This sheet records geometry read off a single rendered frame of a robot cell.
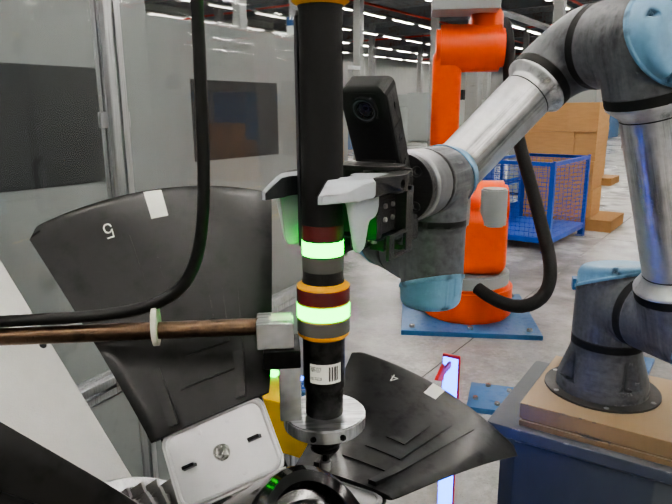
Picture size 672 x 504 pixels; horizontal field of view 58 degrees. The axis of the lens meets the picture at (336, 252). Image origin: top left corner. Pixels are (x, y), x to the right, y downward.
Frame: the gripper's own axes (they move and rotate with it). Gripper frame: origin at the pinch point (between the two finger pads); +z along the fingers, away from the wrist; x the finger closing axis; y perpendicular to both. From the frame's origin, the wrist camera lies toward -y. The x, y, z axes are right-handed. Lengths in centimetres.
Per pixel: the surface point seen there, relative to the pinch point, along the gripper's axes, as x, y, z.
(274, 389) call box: 29, 39, -38
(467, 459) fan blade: -9.0, 29.5, -17.8
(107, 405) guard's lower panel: 70, 53, -37
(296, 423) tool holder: 0.6, 19.6, -0.2
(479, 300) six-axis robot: 82, 122, -361
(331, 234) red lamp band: -1.6, 3.8, -2.0
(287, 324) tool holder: 1.3, 11.1, -0.1
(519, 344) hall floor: 51, 144, -349
